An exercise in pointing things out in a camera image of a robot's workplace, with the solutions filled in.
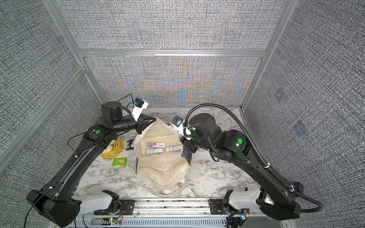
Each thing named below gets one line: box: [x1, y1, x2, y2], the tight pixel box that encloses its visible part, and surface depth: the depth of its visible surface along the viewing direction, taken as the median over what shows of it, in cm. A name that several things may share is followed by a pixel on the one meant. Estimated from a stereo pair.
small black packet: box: [125, 139, 135, 151], surface depth 97 cm
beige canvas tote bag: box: [133, 119, 191, 192], surface depth 83 cm
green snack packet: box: [112, 156, 127, 167], surface depth 90 cm
